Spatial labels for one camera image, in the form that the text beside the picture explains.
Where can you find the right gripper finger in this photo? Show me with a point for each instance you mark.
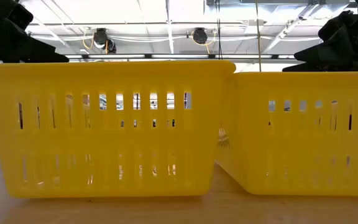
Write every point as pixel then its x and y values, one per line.
pixel 322 67
pixel 328 51

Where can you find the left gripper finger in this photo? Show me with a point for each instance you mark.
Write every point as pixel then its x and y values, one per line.
pixel 42 53

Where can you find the yellow slotted plastic basket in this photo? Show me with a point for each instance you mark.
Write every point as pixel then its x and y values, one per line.
pixel 306 143
pixel 104 140

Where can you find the long white light rail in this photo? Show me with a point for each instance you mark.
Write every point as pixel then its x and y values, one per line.
pixel 120 56

